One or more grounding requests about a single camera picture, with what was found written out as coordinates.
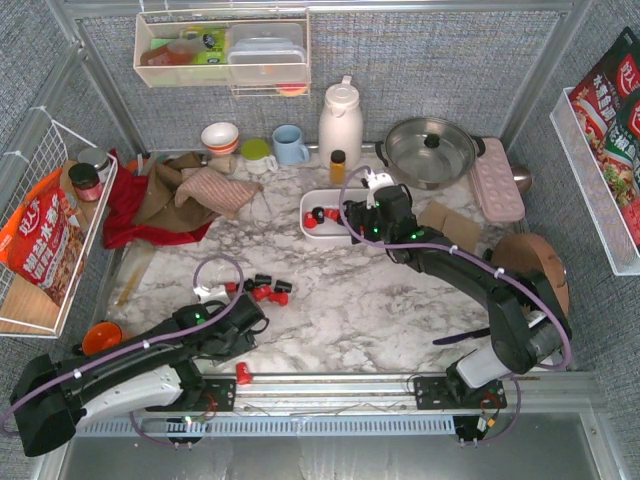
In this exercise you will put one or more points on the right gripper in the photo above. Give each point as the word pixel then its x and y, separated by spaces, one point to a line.
pixel 353 220

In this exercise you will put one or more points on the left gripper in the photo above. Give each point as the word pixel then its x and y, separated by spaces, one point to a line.
pixel 248 316

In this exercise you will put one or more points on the red coffee capsule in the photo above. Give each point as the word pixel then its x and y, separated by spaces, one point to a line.
pixel 261 293
pixel 280 298
pixel 243 375
pixel 309 221
pixel 231 287
pixel 332 214

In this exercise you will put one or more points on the white rectangular storage basket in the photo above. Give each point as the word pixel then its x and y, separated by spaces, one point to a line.
pixel 328 234

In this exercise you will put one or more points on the black coffee capsule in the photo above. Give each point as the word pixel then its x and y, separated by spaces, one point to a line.
pixel 282 287
pixel 262 280
pixel 318 214
pixel 248 285

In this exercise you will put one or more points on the pink striped cloth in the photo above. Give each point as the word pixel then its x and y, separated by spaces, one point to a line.
pixel 215 192

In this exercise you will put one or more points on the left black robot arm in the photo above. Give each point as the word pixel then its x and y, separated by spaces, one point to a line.
pixel 154 370

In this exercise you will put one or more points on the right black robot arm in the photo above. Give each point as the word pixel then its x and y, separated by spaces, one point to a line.
pixel 526 322

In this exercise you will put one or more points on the brown cardboard piece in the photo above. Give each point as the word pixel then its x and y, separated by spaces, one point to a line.
pixel 462 231

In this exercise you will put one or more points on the steel pot with lid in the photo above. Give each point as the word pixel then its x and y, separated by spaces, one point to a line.
pixel 429 153

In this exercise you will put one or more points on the orange spice bottle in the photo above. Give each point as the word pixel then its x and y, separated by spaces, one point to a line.
pixel 337 169

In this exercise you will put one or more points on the white thermos jug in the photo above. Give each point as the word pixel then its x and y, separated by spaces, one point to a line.
pixel 341 124

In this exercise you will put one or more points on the pink egg tray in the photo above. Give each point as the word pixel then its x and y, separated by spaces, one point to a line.
pixel 493 184

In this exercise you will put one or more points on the orange cup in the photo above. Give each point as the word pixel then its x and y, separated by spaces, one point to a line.
pixel 100 337

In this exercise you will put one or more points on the blue mug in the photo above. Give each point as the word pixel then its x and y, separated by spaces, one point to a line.
pixel 288 145

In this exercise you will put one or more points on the steel ladle bowl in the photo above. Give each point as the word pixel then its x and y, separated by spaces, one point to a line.
pixel 522 178

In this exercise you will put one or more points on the round wooden cutting board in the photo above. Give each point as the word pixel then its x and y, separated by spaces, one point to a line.
pixel 528 251

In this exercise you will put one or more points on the brown cloth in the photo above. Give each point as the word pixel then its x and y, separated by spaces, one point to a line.
pixel 158 208

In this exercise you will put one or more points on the green lid white cup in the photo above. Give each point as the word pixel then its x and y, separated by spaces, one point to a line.
pixel 257 157

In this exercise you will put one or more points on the red cloth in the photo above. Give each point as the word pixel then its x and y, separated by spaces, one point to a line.
pixel 124 201

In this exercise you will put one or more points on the white orange striped bowl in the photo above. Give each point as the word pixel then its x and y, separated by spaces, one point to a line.
pixel 220 138

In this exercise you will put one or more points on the red seasoning packet left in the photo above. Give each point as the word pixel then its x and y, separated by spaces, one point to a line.
pixel 40 243

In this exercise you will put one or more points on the clear plastic food container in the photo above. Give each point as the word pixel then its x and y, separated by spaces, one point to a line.
pixel 266 53

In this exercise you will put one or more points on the dark lid jar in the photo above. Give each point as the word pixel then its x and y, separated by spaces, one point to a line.
pixel 85 182

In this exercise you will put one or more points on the silver lid jar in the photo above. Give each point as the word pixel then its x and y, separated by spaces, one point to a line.
pixel 99 159

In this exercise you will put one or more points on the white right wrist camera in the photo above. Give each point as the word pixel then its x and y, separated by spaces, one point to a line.
pixel 374 182

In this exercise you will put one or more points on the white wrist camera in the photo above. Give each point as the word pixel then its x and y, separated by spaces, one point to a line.
pixel 207 294
pixel 374 182

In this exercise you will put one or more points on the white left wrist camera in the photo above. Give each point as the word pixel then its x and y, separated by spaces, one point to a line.
pixel 207 294

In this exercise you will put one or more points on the purple knife handle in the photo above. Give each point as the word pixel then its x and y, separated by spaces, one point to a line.
pixel 453 339

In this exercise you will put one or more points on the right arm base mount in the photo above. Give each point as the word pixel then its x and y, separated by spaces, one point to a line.
pixel 435 392

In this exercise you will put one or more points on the cream wall storage bin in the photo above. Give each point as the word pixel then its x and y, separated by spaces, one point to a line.
pixel 155 29

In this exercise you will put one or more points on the left white wire basket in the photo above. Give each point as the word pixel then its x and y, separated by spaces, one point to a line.
pixel 26 311

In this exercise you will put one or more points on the white wire basket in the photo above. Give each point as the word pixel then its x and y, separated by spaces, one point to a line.
pixel 26 311
pixel 616 240

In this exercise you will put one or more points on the right white wire basket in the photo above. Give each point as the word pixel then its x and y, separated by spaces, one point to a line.
pixel 616 240

